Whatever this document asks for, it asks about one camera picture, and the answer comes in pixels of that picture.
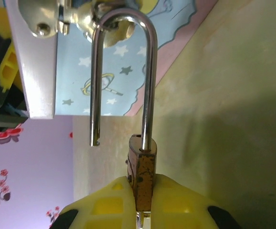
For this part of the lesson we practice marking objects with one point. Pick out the brass padlock with steel shackle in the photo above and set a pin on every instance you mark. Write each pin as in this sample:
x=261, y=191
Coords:
x=145, y=181

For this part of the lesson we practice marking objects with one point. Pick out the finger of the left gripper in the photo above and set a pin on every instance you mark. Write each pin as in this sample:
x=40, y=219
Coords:
x=5, y=69

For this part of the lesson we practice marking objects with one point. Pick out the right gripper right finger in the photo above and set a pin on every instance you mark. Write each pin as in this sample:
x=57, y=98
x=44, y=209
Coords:
x=180, y=205

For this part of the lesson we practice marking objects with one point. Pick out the silver metal hasp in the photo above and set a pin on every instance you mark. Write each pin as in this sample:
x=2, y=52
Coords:
x=80, y=14

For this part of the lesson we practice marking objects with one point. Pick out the cartoon print gift box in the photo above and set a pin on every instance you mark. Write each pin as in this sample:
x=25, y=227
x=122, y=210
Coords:
x=121, y=88

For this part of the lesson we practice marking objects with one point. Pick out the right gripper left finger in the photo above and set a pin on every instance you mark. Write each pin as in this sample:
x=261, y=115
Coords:
x=104, y=207

